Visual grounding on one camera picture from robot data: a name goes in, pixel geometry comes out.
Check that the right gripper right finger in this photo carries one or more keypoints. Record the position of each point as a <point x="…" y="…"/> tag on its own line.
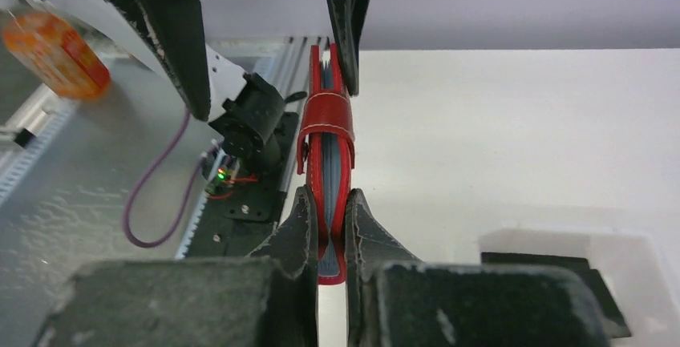
<point x="396" y="299"/>

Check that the red leather card holder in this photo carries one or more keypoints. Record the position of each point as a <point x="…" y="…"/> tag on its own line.
<point x="325" y="154"/>

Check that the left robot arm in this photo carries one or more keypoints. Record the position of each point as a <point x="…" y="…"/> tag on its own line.
<point x="249" y="118"/>

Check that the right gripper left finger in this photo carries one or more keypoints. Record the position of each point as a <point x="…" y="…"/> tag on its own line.
<point x="267" y="298"/>

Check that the orange drink bottle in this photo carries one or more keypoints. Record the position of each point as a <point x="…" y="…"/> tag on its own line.
<point x="53" y="50"/>

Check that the white cable duct strip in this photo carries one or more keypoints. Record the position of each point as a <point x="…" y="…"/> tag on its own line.
<point x="20" y="165"/>

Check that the white plastic bin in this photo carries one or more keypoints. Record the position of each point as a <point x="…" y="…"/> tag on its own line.
<point x="636" y="285"/>

